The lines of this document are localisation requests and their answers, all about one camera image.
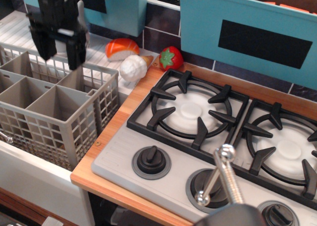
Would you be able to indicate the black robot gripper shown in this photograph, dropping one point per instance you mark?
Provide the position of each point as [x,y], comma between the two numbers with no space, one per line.
[44,25]

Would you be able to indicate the grey plastic drying rack basket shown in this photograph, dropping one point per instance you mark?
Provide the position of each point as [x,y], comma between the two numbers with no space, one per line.
[51,111]

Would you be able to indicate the grey toy faucet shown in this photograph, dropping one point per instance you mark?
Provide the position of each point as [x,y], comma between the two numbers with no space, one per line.
[61,46]

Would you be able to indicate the salmon sushi toy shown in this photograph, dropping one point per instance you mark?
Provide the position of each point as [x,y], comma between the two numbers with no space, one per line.
[121,48]

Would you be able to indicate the white ice cream cone toy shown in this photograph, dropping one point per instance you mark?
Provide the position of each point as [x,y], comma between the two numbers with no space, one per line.
[135,67]

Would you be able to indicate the teal bin left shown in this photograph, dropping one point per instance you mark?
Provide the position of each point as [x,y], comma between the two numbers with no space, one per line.
[124,16]

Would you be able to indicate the small silver metal rod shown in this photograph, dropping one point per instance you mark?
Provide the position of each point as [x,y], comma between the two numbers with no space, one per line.
[8,140]

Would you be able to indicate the red strawberry toy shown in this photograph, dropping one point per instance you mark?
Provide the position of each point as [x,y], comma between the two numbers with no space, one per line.
[170,58]

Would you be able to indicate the left black stove knob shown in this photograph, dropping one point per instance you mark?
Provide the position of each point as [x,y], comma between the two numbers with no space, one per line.
[151,163]

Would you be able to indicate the grey toy stove top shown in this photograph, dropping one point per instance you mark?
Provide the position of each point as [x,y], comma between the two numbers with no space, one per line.
[187,176]

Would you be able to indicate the left black burner grate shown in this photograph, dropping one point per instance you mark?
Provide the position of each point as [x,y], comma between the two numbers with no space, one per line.
[189,114]

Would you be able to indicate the black burner grate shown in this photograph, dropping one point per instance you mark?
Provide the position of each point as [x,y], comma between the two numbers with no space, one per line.
[189,114]
[277,149]

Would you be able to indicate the silver metal clamp screw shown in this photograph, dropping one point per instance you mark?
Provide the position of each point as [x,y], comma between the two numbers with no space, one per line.
[223,156]

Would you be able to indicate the large teal bin right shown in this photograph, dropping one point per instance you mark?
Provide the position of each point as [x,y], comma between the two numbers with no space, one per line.
[276,41]

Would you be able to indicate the right black burner grate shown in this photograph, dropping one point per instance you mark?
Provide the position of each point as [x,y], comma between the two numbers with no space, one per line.
[277,149]

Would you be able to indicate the right black stove knob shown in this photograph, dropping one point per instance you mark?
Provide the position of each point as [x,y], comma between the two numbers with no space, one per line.
[276,213]

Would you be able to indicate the black clamp mount base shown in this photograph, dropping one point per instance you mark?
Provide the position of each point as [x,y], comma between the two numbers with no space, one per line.
[233,215]

